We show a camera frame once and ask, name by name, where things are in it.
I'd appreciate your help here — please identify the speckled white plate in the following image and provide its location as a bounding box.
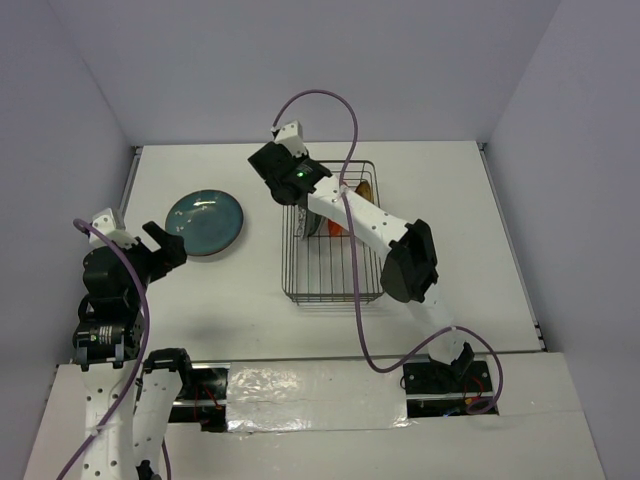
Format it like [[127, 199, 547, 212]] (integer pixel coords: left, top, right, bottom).
[[295, 207, 308, 240]]

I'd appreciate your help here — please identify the silver foil tape patch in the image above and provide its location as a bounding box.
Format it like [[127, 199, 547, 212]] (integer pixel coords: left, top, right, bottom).
[[226, 360, 410, 433]]

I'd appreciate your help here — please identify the wire dish rack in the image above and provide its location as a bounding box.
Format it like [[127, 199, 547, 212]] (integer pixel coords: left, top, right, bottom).
[[279, 159, 387, 306]]

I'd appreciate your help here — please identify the purple cable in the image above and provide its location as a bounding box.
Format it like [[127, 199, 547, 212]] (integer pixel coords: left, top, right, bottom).
[[272, 89, 502, 416], [55, 218, 176, 480]]

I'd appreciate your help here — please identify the black mounting rail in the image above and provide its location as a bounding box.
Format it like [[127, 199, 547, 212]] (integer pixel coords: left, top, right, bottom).
[[130, 357, 501, 434]]

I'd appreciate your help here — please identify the yellow brown plate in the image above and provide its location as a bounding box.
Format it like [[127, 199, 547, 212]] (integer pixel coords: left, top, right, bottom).
[[355, 180, 374, 203]]

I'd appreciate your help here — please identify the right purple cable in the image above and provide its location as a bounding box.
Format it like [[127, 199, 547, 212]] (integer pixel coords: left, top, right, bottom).
[[272, 89, 502, 416]]

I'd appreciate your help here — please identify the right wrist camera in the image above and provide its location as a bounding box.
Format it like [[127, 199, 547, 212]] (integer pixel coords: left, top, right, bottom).
[[271, 120, 308, 158]]

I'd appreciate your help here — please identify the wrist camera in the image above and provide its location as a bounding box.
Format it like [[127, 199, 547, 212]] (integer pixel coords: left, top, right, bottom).
[[271, 120, 308, 158], [90, 208, 138, 249]]

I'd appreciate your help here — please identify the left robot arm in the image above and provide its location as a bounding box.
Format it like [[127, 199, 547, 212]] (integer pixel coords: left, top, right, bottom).
[[58, 212, 196, 479]]

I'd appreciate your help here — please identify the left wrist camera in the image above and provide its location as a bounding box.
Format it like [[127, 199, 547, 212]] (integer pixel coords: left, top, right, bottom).
[[90, 208, 138, 249]]

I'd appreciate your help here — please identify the dark green plate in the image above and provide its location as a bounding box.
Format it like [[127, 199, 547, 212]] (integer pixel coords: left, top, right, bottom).
[[165, 189, 244, 257]]

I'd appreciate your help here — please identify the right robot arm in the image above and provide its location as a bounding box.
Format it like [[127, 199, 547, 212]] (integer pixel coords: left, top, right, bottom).
[[248, 142, 474, 391]]

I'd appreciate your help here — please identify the orange plate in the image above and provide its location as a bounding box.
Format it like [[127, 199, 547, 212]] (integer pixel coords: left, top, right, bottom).
[[327, 220, 344, 237]]

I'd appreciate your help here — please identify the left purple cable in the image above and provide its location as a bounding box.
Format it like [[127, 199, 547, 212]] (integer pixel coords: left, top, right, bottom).
[[55, 218, 176, 480]]

